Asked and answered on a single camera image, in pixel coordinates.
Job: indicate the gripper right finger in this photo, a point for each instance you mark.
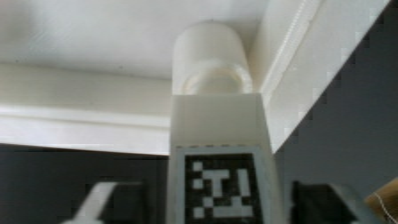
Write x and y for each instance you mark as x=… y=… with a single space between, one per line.
x=326 y=204

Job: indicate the white table leg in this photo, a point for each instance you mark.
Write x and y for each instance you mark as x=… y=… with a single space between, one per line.
x=223 y=183

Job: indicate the white square table top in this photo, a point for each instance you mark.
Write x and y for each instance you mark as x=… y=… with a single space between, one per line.
x=86 y=65

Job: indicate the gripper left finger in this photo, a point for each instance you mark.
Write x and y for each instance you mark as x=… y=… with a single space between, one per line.
x=111 y=205

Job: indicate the white L-shaped obstacle fence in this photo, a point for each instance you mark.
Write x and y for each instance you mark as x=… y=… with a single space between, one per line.
x=313 y=30

